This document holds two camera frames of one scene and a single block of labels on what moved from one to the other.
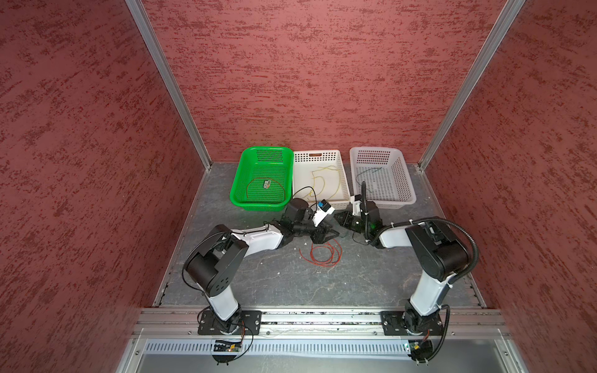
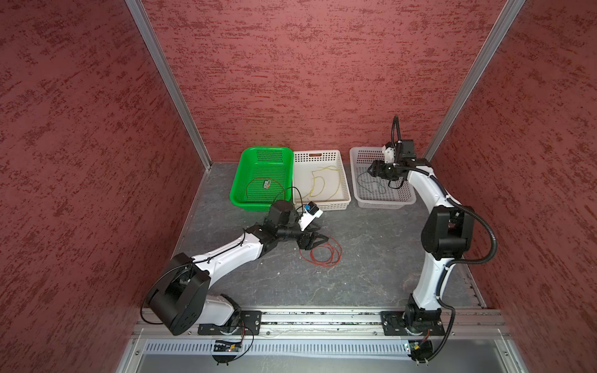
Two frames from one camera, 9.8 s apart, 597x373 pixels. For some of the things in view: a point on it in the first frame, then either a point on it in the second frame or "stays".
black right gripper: (344, 222) to (378, 170)
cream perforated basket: (319, 175) stays
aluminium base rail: (315, 324) stays
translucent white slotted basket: (389, 183) stays
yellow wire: (335, 169) stays
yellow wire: (323, 183) to (322, 169)
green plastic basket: (263, 179) stays
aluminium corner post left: (140, 14) stays
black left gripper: (319, 235) to (306, 242)
